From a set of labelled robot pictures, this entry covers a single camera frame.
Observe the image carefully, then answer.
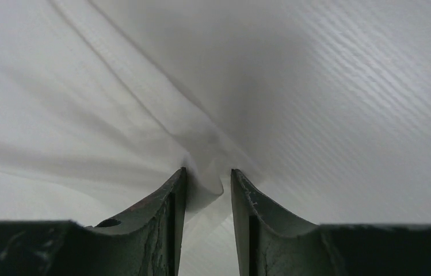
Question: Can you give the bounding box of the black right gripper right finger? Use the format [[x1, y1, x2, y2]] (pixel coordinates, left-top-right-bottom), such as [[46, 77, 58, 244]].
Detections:
[[231, 169, 431, 275]]

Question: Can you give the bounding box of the white printed t-shirt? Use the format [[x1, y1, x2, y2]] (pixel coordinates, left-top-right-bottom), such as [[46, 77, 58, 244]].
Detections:
[[0, 1, 431, 275]]

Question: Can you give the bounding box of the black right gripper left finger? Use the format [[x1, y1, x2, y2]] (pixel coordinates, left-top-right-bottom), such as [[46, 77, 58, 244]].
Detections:
[[0, 168, 188, 275]]

